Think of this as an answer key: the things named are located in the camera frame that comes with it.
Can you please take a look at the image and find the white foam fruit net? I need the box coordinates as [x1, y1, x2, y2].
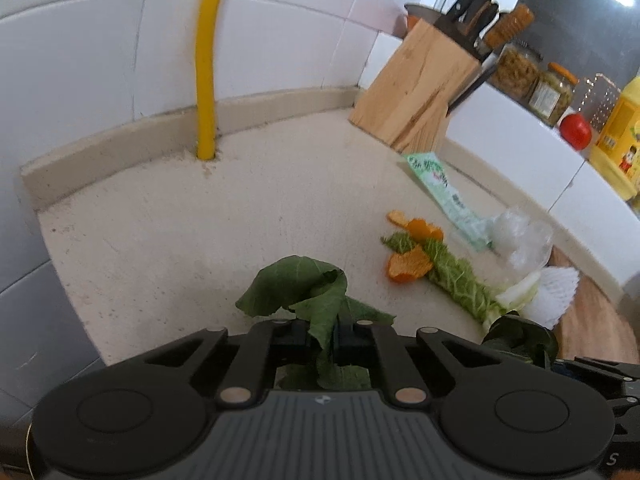
[522, 266, 581, 331]

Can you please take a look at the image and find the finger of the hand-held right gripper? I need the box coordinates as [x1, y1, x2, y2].
[550, 359, 640, 407]
[575, 356, 640, 379]

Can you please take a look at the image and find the glass jar orange lid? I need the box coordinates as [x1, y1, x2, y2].
[529, 62, 578, 126]

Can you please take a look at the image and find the green snack packet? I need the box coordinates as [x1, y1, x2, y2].
[404, 152, 493, 251]

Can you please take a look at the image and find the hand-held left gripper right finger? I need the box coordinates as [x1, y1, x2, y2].
[333, 310, 503, 407]

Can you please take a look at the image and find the yellow oil bottle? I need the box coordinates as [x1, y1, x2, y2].
[590, 75, 640, 201]

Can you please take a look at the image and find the long orange peel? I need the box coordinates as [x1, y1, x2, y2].
[386, 210, 445, 243]

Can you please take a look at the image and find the clear plastic wrap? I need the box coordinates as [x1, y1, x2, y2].
[487, 210, 555, 271]

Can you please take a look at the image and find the wooden cutting board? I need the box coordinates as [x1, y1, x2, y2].
[547, 247, 640, 366]

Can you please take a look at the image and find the orange pot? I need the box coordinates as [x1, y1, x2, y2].
[404, 2, 441, 38]

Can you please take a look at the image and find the red tomato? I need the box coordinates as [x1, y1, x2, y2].
[559, 113, 593, 151]

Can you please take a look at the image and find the wooden knife block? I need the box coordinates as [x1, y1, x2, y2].
[348, 17, 483, 153]

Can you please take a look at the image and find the brown handled knife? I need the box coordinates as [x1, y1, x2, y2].
[482, 4, 536, 51]

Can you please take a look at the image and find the napa cabbage leaf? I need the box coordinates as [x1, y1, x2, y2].
[381, 232, 543, 328]

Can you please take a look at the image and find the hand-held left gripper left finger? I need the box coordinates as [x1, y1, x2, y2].
[142, 318, 311, 407]

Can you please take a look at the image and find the dark green leaf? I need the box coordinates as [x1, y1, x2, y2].
[482, 312, 560, 368]

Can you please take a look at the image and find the curled orange peel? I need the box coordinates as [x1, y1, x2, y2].
[386, 249, 435, 285]

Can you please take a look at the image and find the yellow pipe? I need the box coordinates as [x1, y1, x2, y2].
[192, 0, 233, 161]

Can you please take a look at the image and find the shiny dotted object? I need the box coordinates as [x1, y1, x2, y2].
[572, 74, 621, 128]

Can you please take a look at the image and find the glass jar dried food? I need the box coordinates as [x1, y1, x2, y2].
[492, 42, 543, 101]

